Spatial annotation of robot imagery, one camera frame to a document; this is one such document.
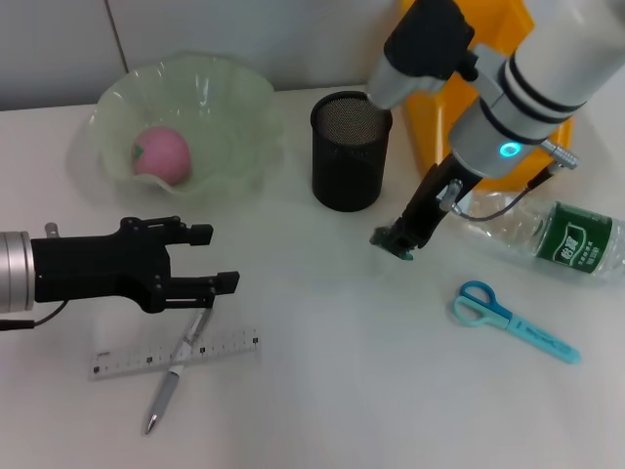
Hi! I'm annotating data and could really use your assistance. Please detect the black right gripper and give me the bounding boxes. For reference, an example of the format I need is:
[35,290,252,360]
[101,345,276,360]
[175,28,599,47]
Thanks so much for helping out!
[376,155,482,259]

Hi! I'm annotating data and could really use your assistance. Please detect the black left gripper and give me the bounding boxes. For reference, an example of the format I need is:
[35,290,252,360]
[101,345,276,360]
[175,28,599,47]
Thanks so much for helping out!
[29,214,241,314]

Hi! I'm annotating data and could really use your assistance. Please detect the yellow plastic bin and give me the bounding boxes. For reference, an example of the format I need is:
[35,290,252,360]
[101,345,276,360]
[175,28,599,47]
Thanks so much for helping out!
[399,0,576,192]

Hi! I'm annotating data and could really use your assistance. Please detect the blue scissors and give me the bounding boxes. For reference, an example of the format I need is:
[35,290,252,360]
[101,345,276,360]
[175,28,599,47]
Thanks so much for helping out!
[451,278,582,365]

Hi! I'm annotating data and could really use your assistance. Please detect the grey clear ballpoint pen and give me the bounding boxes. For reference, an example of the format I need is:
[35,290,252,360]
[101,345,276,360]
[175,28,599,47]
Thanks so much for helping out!
[141,307,216,436]

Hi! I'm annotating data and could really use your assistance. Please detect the black mesh pen holder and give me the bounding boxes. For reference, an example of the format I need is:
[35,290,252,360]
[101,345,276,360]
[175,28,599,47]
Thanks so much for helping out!
[310,90,395,213]

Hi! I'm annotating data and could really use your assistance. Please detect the clear plastic ruler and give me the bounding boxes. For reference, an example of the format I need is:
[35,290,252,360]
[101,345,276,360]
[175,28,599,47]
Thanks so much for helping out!
[88,327,262,382]

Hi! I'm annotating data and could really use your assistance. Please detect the pale green wavy bowl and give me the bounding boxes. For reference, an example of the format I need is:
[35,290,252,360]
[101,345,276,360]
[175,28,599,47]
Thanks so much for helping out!
[92,49,287,197]

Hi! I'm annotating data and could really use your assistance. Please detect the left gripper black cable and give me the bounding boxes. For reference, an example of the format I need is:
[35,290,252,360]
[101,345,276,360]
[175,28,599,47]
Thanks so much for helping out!
[0,300,69,332]

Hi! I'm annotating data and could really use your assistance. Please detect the pink toy peach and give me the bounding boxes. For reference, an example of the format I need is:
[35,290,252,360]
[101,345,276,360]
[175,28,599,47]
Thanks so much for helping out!
[131,125,191,186]

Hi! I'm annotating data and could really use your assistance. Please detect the clear green-label water bottle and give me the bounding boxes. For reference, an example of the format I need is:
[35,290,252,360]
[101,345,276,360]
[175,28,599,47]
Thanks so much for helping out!
[458,188,625,289]

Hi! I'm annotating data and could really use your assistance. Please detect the green plastic wrapper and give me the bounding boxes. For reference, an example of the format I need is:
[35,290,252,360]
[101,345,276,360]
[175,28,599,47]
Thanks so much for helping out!
[369,227,417,264]

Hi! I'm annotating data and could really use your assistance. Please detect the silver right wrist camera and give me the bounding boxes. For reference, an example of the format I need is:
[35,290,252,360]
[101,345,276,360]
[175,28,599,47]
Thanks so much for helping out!
[366,0,478,111]

